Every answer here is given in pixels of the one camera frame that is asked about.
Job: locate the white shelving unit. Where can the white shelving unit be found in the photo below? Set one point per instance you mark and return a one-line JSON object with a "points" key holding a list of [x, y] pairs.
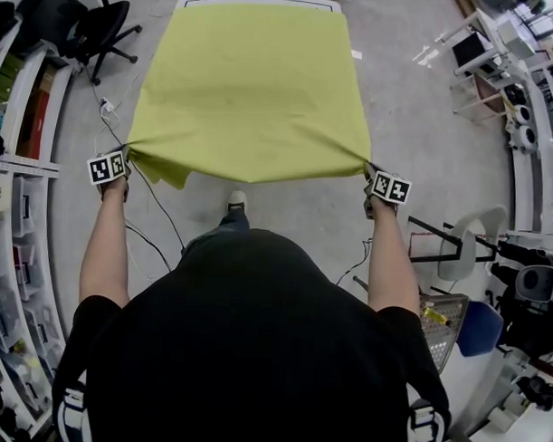
{"points": [[22, 252]]}

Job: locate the perforated metal basket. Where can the perforated metal basket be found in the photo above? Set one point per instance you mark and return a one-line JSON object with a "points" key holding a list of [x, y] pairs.
{"points": [[445, 330]]}

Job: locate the white side table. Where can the white side table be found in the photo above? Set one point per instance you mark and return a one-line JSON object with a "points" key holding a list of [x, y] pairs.
{"points": [[480, 87]]}

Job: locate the green tablecloth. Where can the green tablecloth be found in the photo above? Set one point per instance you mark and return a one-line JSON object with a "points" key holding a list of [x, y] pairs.
{"points": [[253, 101]]}

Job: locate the person's white shoe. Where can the person's white shoe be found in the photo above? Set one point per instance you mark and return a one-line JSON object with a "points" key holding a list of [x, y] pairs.
{"points": [[236, 199]]}

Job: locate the white plastic chair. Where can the white plastic chair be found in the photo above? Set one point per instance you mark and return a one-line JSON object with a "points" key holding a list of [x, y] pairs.
{"points": [[465, 249]]}

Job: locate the person's black shirt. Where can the person's black shirt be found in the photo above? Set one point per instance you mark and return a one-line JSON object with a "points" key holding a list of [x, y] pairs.
{"points": [[254, 350]]}

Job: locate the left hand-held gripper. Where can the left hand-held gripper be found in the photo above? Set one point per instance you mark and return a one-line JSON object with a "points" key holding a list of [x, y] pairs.
{"points": [[107, 169]]}

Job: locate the person's right forearm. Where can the person's right forearm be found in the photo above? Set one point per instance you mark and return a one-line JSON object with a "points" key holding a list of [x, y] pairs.
{"points": [[392, 265]]}

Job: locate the person's left forearm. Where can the person's left forearm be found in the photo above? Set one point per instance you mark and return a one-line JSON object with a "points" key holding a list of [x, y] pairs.
{"points": [[105, 255]]}

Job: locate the long white shelf rack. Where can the long white shelf rack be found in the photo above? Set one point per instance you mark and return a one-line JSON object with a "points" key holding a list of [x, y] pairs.
{"points": [[531, 179]]}

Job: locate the black office chair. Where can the black office chair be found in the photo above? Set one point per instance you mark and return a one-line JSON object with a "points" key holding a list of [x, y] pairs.
{"points": [[97, 28]]}

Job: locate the grey domed device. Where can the grey domed device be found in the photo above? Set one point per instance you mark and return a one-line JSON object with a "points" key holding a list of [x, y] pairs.
{"points": [[534, 283]]}

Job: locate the red cardboard box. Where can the red cardboard box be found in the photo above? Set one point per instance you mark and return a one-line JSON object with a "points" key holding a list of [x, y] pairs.
{"points": [[35, 125]]}

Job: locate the white power strip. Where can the white power strip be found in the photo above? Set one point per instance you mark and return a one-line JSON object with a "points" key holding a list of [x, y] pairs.
{"points": [[107, 105]]}

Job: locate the black metal frame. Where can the black metal frame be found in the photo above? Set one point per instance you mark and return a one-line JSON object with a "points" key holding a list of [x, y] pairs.
{"points": [[439, 232]]}

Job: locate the row of green boxes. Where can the row of green boxes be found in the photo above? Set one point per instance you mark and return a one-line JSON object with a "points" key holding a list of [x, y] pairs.
{"points": [[7, 77]]}

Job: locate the blue chair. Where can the blue chair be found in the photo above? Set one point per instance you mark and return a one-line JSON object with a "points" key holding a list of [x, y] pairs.
{"points": [[478, 329]]}

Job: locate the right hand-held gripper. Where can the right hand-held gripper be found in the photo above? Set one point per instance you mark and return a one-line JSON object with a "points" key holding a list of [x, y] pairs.
{"points": [[393, 188]]}

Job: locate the white round device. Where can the white round device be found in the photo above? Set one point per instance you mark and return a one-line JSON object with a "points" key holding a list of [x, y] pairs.
{"points": [[524, 114], [528, 136]]}

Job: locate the person's blue jeans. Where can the person's blue jeans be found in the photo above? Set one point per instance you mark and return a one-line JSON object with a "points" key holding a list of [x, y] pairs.
{"points": [[236, 221]]}

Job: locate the white box appliance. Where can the white box appliance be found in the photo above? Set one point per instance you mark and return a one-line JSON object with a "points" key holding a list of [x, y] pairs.
{"points": [[516, 40]]}

